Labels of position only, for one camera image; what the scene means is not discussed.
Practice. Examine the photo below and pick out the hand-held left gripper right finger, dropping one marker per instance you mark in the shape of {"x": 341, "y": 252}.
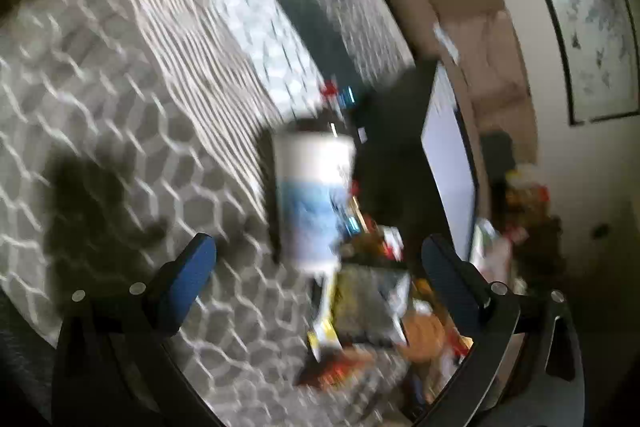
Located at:
{"x": 450, "y": 284}

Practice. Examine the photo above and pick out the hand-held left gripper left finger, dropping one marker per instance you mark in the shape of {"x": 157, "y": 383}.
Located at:
{"x": 192, "y": 287}

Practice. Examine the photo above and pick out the black container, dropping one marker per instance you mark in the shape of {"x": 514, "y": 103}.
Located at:
{"x": 390, "y": 157}

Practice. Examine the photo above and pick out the white cup with blue print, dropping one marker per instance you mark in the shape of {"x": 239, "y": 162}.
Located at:
{"x": 312, "y": 197}

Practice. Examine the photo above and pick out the white plastic packet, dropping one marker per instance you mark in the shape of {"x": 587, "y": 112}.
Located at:
{"x": 492, "y": 252}

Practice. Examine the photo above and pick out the snack packet with yellow edge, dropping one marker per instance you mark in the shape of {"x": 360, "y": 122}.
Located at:
{"x": 365, "y": 307}

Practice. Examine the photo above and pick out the pile of snack packets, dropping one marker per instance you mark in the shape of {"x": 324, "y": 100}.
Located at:
{"x": 525, "y": 197}

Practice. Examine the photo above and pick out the red snack packet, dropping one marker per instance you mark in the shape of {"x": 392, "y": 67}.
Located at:
{"x": 340, "y": 367}

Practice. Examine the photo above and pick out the grey honeycomb patterned tablecloth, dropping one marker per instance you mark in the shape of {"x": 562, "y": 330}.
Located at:
{"x": 125, "y": 107}

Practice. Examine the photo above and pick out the small blue item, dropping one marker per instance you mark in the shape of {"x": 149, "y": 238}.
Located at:
{"x": 346, "y": 98}

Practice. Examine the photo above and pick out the small red-capped item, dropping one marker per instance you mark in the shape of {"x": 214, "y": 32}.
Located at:
{"x": 329, "y": 91}

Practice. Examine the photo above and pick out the framed wall picture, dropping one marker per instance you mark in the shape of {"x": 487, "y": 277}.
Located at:
{"x": 585, "y": 7}

